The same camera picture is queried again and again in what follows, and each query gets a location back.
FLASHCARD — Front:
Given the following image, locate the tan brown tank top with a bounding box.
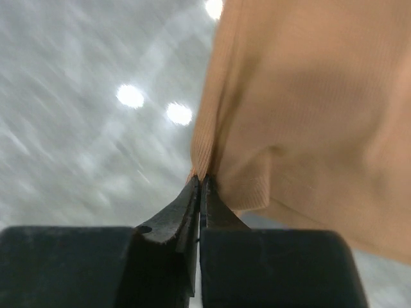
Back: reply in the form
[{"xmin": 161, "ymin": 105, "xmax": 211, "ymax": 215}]
[{"xmin": 191, "ymin": 1, "xmax": 410, "ymax": 263}]

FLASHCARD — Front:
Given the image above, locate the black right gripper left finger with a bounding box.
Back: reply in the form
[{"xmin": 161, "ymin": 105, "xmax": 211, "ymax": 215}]
[{"xmin": 1, "ymin": 178, "xmax": 200, "ymax": 307}]

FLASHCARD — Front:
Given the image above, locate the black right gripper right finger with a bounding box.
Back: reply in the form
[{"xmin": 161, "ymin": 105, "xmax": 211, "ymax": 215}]
[{"xmin": 200, "ymin": 176, "xmax": 368, "ymax": 308}]

